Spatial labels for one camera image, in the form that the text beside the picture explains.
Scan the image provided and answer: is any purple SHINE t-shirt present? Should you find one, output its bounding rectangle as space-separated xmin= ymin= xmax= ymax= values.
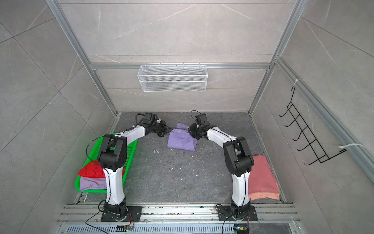
xmin=167 ymin=123 xmax=197 ymax=151

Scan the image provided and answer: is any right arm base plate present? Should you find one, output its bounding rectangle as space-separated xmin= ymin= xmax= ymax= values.
xmin=215 ymin=204 xmax=258 ymax=221

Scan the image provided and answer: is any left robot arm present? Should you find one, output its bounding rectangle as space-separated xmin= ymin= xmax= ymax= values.
xmin=97 ymin=113 xmax=168 ymax=219

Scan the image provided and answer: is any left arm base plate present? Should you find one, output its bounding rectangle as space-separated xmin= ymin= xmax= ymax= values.
xmin=100 ymin=205 xmax=143 ymax=222

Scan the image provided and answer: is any white wire mesh shelf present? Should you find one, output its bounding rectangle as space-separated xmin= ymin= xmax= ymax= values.
xmin=137 ymin=65 xmax=208 ymax=92

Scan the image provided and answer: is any red t-shirt in basket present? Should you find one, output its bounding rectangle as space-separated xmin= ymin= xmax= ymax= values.
xmin=77 ymin=159 xmax=126 ymax=179

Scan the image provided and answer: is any folded pink t-shirt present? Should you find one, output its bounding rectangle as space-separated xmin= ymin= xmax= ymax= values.
xmin=248 ymin=155 xmax=280 ymax=200

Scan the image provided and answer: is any green plastic basket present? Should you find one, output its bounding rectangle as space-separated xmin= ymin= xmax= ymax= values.
xmin=75 ymin=137 xmax=138 ymax=194

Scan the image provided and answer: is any lilac t-shirt in basket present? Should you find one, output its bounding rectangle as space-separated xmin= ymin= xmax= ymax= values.
xmin=79 ymin=177 xmax=107 ymax=192

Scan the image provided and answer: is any black wire hook rack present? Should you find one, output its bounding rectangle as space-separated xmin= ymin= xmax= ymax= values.
xmin=279 ymin=87 xmax=347 ymax=166

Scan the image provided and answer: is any aluminium rail base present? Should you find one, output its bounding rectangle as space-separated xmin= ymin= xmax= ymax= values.
xmin=56 ymin=203 xmax=305 ymax=234

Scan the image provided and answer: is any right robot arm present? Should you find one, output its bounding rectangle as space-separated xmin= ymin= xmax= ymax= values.
xmin=188 ymin=113 xmax=254 ymax=219

